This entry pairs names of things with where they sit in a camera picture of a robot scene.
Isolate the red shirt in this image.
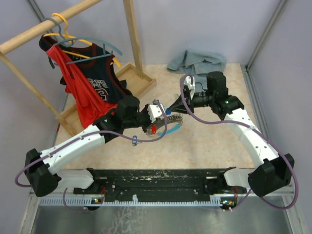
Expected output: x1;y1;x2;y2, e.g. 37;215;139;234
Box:
46;45;117;128

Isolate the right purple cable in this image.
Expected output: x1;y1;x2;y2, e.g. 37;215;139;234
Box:
179;74;300;212

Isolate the navy basketball jersey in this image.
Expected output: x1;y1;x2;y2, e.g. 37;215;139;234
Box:
38;34;134;105

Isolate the wooden clothes rack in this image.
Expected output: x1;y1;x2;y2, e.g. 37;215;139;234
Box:
0;0;157;137

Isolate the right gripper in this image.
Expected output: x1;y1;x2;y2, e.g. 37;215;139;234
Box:
169;88;215;116

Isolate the keyring chain with keys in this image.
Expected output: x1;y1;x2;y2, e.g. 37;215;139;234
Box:
145;112;183;138

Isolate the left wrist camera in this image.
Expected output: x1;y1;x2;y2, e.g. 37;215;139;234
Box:
147;99;164;122

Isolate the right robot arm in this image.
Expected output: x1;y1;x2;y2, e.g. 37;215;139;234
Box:
168;72;294;197

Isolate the teal clothes hanger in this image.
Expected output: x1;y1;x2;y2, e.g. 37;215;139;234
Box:
43;16;123;69

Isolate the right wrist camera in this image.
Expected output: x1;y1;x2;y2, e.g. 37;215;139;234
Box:
183;75;195;99

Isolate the white cable duct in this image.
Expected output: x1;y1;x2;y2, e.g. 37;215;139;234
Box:
39;196;237;207

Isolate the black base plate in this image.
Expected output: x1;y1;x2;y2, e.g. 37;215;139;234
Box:
74;168;247;202

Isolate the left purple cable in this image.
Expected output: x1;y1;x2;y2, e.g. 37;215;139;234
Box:
15;99;169;214

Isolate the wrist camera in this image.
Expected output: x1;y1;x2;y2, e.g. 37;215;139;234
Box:
147;99;164;122
183;75;195;99

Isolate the purple cable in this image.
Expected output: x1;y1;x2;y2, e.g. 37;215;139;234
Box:
179;74;300;212
15;99;169;214

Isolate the yellow clothes hanger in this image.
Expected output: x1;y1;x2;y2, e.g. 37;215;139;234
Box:
43;13;123;64

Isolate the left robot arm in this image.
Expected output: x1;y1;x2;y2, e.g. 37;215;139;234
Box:
24;96;165;197

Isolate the light blue denim cloth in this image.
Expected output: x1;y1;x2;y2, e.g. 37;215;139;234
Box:
167;49;227;92

